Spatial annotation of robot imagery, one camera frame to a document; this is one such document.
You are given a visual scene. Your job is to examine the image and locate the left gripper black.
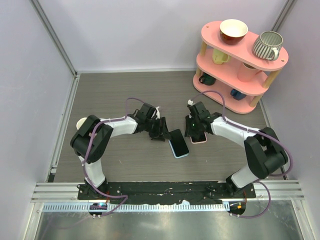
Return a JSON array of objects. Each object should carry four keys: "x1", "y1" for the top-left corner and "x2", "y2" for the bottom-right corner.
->
[{"x1": 144, "y1": 117, "x2": 172, "y2": 142}]

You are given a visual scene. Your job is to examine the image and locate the pink phone case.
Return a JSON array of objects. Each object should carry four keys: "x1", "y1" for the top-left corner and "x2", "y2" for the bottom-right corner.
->
[{"x1": 189, "y1": 132, "x2": 208, "y2": 145}]

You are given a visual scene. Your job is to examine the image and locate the blue phone case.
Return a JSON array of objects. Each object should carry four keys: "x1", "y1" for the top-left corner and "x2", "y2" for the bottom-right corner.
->
[{"x1": 168, "y1": 140, "x2": 190, "y2": 159}]

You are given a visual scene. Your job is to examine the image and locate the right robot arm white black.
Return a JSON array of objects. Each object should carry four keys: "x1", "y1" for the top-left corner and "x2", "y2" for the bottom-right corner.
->
[{"x1": 185, "y1": 100, "x2": 288, "y2": 198}]

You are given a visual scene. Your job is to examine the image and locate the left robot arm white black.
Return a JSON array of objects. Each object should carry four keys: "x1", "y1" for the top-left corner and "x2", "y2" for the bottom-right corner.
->
[{"x1": 70, "y1": 103, "x2": 171, "y2": 200}]

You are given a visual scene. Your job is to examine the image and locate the dark green mug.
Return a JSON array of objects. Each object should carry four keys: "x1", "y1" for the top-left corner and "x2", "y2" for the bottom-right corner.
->
[{"x1": 198, "y1": 73, "x2": 216, "y2": 86}]

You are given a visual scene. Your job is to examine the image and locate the blue mug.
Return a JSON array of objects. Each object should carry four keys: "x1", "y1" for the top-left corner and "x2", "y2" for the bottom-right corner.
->
[{"x1": 230, "y1": 89, "x2": 247, "y2": 101}]

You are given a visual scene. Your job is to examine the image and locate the pink three-tier shelf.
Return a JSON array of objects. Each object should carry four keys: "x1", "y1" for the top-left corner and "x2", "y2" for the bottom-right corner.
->
[{"x1": 193, "y1": 19, "x2": 289, "y2": 114}]

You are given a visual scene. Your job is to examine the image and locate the yellow mug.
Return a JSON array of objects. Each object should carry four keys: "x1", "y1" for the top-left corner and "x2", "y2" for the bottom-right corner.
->
[{"x1": 212, "y1": 48, "x2": 231, "y2": 65}]

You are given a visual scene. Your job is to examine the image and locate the pink mug on shelf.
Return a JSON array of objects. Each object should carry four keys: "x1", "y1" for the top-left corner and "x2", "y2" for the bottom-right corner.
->
[{"x1": 237, "y1": 62, "x2": 262, "y2": 83}]

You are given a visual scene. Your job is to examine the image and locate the red bowl white inside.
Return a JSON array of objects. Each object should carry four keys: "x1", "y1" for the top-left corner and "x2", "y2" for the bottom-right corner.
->
[{"x1": 219, "y1": 19, "x2": 249, "y2": 45}]

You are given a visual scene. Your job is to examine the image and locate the grey striped mug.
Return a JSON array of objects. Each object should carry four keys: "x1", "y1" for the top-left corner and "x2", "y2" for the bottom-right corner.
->
[{"x1": 252, "y1": 31, "x2": 284, "y2": 61}]

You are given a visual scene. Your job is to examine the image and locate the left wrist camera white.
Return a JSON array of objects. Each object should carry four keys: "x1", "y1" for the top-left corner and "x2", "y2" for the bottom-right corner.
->
[{"x1": 152, "y1": 106, "x2": 161, "y2": 120}]

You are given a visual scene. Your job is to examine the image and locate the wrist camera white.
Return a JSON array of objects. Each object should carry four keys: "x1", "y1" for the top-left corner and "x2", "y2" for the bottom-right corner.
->
[
  {"x1": 152, "y1": 106, "x2": 161, "y2": 120},
  {"x1": 187, "y1": 99, "x2": 197, "y2": 119}
]

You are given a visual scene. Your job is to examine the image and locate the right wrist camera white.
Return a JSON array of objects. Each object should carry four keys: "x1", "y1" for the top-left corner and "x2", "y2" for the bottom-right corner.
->
[{"x1": 187, "y1": 99, "x2": 197, "y2": 119}]

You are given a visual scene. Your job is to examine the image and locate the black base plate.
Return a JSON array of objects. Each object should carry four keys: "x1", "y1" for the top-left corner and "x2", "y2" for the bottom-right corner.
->
[{"x1": 77, "y1": 181, "x2": 256, "y2": 205}]

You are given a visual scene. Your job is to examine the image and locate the white slotted cable duct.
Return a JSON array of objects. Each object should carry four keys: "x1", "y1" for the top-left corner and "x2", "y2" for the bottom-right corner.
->
[{"x1": 42, "y1": 201, "x2": 230, "y2": 213}]

